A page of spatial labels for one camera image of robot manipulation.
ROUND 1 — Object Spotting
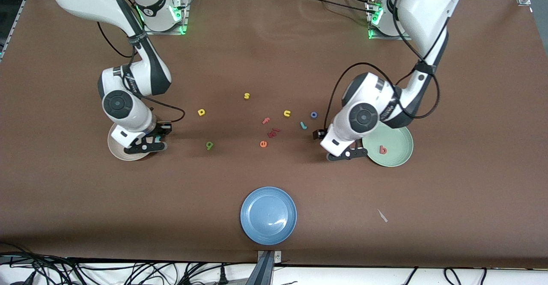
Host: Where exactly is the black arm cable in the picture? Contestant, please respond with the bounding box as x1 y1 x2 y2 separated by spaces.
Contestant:
325 0 441 132
97 20 186 125

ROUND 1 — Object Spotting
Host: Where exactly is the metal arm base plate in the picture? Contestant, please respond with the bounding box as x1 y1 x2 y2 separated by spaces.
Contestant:
366 0 412 41
142 0 191 35

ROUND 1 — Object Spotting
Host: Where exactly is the black cable across table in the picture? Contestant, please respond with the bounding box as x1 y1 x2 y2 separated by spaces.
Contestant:
300 0 377 14

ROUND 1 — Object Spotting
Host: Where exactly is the pale green plate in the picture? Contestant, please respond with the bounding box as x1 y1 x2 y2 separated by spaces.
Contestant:
362 122 414 167

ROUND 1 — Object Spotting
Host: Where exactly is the looped black cable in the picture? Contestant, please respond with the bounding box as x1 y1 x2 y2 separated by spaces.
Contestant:
443 267 488 285

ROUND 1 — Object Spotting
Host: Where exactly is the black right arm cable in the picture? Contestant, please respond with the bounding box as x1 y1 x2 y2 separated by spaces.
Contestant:
97 20 186 125

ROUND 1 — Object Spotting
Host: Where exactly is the beige brown plate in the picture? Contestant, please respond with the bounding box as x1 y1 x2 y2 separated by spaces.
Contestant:
107 122 151 161

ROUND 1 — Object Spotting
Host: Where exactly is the brown table cover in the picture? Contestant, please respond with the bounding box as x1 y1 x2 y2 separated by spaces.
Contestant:
0 0 548 268

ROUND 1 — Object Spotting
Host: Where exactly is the grey metal mount post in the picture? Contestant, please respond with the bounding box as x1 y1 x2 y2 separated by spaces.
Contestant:
245 250 283 285

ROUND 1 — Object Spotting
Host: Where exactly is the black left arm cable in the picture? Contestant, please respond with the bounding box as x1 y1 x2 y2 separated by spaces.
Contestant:
325 0 441 132

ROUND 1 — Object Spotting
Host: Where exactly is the blue plate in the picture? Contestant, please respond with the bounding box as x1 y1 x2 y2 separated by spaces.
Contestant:
240 186 297 246

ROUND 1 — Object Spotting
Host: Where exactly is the black cable tangle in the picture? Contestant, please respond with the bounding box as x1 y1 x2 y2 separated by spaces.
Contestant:
0 242 257 285

